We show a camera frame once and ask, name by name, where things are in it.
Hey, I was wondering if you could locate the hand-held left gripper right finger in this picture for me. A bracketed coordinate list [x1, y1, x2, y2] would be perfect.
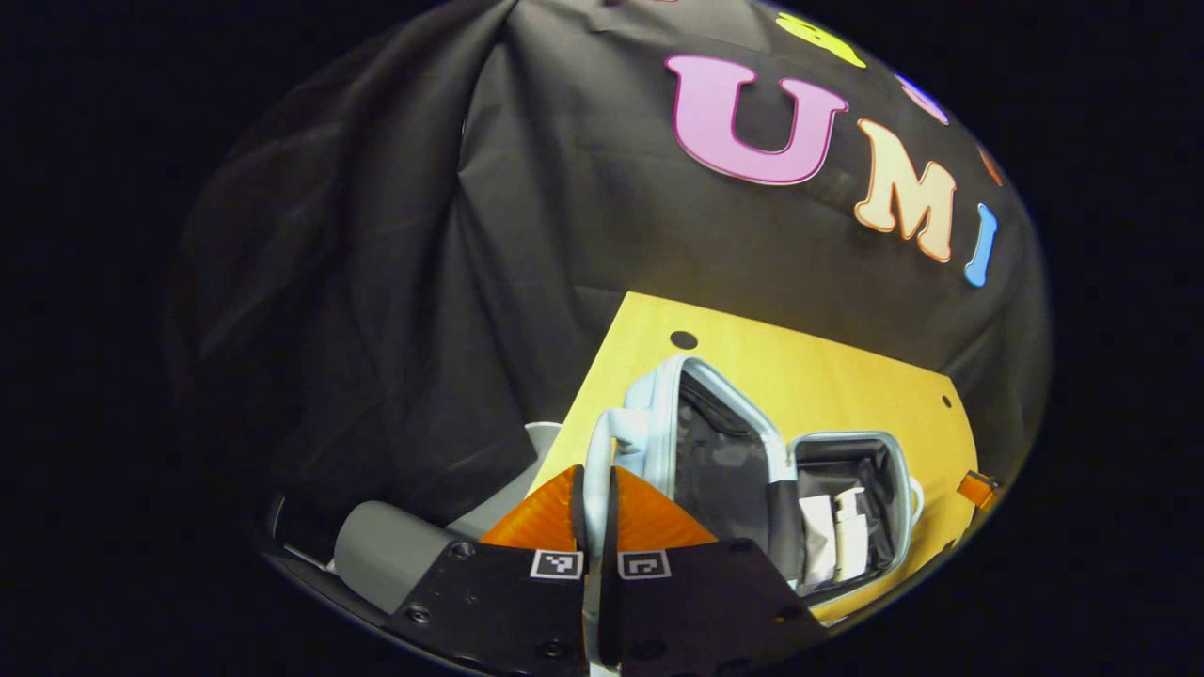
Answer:
[602, 465, 829, 677]

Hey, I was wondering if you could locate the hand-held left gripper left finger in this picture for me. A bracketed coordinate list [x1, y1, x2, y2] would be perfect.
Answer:
[386, 464, 588, 677]

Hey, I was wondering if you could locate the light blue suitcase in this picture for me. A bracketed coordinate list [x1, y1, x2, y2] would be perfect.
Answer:
[581, 354, 925, 677]

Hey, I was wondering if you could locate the white pump bottle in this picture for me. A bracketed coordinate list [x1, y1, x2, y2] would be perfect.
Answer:
[832, 486, 871, 582]

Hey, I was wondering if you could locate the white squeeze tube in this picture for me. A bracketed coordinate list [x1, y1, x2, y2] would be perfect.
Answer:
[798, 494, 838, 584]

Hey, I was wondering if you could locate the grey table leg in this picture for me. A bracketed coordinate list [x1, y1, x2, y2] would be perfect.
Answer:
[332, 421, 565, 617]

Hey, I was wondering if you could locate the black backdrop cloth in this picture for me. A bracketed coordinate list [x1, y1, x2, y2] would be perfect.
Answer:
[165, 0, 1050, 584]

